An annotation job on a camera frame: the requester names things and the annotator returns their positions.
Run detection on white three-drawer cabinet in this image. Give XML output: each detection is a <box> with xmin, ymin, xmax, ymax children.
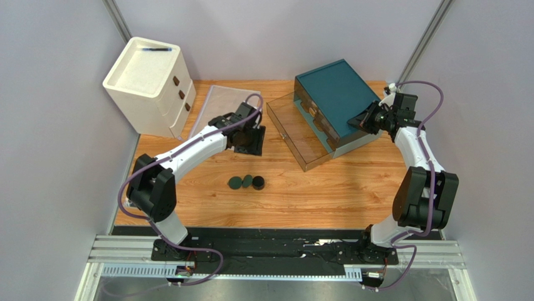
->
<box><xmin>103</xmin><ymin>37</ymin><xmax>196</xmax><ymax>139</ymax></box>

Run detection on teal makeup drawer box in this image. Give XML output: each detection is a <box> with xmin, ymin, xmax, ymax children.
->
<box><xmin>294</xmin><ymin>59</ymin><xmax>382</xmax><ymax>158</ymax></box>

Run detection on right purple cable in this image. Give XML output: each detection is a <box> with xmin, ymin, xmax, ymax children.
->
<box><xmin>360</xmin><ymin>80</ymin><xmax>445</xmax><ymax>292</ymax></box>

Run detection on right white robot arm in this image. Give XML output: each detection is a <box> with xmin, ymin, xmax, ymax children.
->
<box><xmin>347</xmin><ymin>92</ymin><xmax>459</xmax><ymax>263</ymax></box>

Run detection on clear mesh zipper pouch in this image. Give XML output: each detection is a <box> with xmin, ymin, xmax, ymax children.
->
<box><xmin>178</xmin><ymin>85</ymin><xmax>261</xmax><ymax>141</ymax></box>

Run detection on green powder puff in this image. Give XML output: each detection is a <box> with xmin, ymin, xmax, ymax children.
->
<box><xmin>242</xmin><ymin>174</ymin><xmax>253</xmax><ymax>188</ymax></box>
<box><xmin>228</xmin><ymin>176</ymin><xmax>243</xmax><ymax>190</ymax></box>

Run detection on purple cable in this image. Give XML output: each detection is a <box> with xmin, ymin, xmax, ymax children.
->
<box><xmin>117</xmin><ymin>92</ymin><xmax>265</xmax><ymax>287</ymax></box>
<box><xmin>360</xmin><ymin>80</ymin><xmax>445</xmax><ymax>292</ymax></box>

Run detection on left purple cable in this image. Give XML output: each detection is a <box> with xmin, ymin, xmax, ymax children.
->
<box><xmin>117</xmin><ymin>92</ymin><xmax>265</xmax><ymax>287</ymax></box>

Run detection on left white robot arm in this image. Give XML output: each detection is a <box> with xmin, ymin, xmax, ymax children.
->
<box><xmin>119</xmin><ymin>101</ymin><xmax>265</xmax><ymax>253</ymax></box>

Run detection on clear drawer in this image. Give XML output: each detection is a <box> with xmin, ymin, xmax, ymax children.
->
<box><xmin>267</xmin><ymin>93</ymin><xmax>334</xmax><ymax>172</ymax></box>

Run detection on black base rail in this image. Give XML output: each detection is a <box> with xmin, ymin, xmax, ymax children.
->
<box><xmin>112</xmin><ymin>225</ymin><xmax>443</xmax><ymax>277</ymax></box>

